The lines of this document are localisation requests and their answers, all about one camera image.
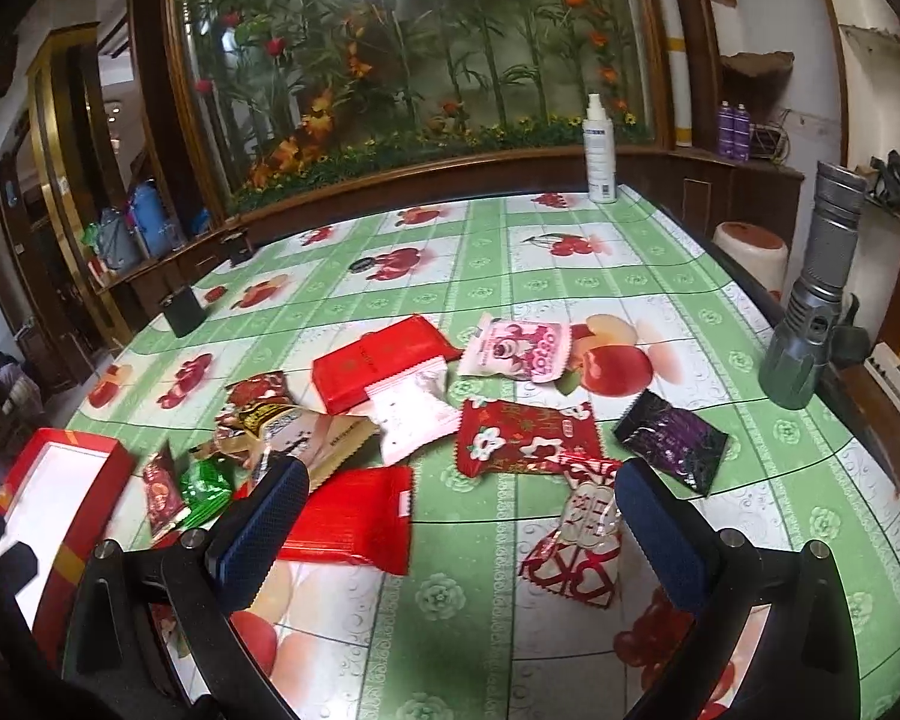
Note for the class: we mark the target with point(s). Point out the flower bamboo display window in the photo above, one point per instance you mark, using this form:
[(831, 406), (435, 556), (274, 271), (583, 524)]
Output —
[(302, 94)]

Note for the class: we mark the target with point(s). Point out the white pink snack packet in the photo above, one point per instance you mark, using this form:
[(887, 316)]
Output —
[(411, 410)]

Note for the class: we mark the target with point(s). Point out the dark purple snack packet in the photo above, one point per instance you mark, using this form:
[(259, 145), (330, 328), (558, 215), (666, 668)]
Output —
[(673, 440)]

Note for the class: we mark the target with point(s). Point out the white red stool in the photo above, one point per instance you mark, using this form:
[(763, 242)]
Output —
[(760, 252)]

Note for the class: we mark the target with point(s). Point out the white spray bottle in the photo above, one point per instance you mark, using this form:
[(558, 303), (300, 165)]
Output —
[(600, 151)]

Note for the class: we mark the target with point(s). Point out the large red foil packet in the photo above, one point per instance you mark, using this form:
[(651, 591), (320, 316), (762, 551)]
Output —
[(341, 377)]

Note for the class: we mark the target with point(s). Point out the green snack packet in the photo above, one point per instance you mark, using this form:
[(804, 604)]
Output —
[(207, 488)]

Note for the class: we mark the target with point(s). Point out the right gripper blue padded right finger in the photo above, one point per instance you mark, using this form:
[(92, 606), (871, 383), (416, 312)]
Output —
[(674, 537)]

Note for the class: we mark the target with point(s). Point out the grey flashlight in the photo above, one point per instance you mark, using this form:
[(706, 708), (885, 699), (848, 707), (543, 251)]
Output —
[(801, 345)]

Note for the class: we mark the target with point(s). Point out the blue thermos jug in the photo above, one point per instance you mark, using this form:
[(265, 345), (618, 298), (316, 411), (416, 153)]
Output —
[(150, 219)]

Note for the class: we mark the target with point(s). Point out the red ribbed foil packet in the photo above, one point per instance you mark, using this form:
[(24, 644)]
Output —
[(360, 518)]

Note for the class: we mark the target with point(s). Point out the red gift box tray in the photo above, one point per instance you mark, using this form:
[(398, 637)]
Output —
[(57, 501)]

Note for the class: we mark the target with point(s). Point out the pink Lotso snack packet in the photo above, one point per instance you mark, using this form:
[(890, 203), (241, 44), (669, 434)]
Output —
[(535, 352)]

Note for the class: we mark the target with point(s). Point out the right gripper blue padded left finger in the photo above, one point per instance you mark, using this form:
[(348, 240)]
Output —
[(246, 540)]

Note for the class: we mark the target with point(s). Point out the purple bottles pair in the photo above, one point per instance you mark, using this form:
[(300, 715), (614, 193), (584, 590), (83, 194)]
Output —
[(733, 132)]

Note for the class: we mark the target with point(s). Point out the red white candy wrapper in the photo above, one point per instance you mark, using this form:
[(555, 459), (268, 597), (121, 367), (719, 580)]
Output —
[(579, 558)]

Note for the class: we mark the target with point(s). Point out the black square cup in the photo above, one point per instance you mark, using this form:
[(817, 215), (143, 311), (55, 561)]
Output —
[(182, 311)]

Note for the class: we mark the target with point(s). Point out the beige brown snack packet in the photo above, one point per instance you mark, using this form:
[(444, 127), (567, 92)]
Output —
[(262, 432)]

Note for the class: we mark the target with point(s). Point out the red flower snack packet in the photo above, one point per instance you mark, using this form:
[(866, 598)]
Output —
[(498, 436)]

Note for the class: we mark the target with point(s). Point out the small dark red packet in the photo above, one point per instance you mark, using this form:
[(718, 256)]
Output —
[(166, 506)]

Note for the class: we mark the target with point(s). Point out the dark red star packet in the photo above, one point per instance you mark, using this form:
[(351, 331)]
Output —
[(255, 393)]

